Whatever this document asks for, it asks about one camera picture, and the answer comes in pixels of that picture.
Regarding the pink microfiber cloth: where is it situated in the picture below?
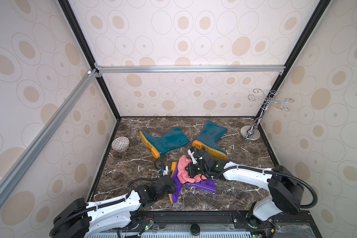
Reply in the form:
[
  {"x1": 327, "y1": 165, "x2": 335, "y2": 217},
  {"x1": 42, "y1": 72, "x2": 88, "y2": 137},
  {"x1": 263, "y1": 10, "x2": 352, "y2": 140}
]
[{"x1": 177, "y1": 155, "x2": 206, "y2": 184}]

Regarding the purple rubber boot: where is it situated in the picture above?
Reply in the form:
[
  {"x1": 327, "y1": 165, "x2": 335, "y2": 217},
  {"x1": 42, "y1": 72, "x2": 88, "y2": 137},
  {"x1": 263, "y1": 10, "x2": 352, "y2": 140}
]
[{"x1": 169, "y1": 162, "x2": 216, "y2": 204}]

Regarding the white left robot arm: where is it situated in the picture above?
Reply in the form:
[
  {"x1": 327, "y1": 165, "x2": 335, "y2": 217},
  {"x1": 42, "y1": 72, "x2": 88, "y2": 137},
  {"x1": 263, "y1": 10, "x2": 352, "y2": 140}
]
[{"x1": 49, "y1": 175, "x2": 176, "y2": 238}]

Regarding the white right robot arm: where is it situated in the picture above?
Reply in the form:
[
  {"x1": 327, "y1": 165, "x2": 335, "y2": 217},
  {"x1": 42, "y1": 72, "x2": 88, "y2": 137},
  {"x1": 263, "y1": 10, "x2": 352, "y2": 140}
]
[{"x1": 184, "y1": 147, "x2": 318, "y2": 227}]

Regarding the teal rubber boot right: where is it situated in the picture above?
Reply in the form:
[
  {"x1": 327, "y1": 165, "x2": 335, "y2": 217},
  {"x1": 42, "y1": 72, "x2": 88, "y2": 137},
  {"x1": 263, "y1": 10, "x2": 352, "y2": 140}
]
[{"x1": 192, "y1": 121, "x2": 228, "y2": 160}]

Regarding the teal rubber boot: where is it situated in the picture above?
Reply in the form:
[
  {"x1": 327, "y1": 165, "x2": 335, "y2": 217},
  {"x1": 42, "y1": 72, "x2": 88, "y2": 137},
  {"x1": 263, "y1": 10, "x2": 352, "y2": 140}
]
[
  {"x1": 140, "y1": 127, "x2": 190, "y2": 159},
  {"x1": 192, "y1": 121, "x2": 228, "y2": 160}
]

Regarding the teal rubber boot left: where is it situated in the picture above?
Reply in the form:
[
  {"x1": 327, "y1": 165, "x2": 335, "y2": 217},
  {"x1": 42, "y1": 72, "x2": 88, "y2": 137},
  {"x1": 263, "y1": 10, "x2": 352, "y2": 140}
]
[{"x1": 140, "y1": 127, "x2": 190, "y2": 159}]

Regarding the chrome mug tree stand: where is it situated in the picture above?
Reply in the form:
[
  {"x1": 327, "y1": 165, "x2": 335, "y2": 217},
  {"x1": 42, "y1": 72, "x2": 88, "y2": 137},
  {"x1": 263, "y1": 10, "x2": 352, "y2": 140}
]
[{"x1": 240, "y1": 88, "x2": 294, "y2": 141}]

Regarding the patterned black white bowl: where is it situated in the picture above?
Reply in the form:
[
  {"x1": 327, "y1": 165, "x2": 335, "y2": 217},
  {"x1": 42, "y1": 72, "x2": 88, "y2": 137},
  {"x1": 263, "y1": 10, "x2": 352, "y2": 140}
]
[{"x1": 111, "y1": 136, "x2": 130, "y2": 152}]

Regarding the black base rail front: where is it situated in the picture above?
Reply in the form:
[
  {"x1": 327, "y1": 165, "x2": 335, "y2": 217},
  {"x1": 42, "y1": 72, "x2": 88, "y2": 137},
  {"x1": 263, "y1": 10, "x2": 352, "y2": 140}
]
[{"x1": 127, "y1": 210, "x2": 316, "y2": 231}]

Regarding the horizontal aluminium rail back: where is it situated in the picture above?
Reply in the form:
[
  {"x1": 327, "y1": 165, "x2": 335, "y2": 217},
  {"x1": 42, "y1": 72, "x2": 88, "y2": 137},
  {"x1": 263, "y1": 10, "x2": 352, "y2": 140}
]
[{"x1": 97, "y1": 64, "x2": 286, "y2": 73}]

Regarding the diagonal aluminium rail left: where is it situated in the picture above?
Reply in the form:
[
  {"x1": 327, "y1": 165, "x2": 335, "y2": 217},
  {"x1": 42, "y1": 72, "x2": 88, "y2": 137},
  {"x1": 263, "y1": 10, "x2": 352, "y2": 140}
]
[{"x1": 0, "y1": 68, "x2": 98, "y2": 209}]

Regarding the black corner frame post right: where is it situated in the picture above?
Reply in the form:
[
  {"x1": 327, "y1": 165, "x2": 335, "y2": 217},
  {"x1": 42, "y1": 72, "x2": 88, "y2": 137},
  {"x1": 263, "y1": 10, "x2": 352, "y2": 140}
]
[{"x1": 255, "y1": 0, "x2": 332, "y2": 119}]

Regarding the black corner frame post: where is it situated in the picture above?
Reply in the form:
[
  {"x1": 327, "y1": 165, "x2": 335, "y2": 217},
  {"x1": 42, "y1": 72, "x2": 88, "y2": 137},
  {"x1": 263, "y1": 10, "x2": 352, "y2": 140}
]
[
  {"x1": 58, "y1": 0, "x2": 122, "y2": 121},
  {"x1": 255, "y1": 0, "x2": 332, "y2": 119}
]

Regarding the black corner frame post left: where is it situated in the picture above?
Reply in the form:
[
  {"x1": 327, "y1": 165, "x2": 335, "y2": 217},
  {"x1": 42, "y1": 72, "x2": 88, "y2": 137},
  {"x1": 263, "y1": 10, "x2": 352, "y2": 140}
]
[{"x1": 58, "y1": 0, "x2": 122, "y2": 121}]

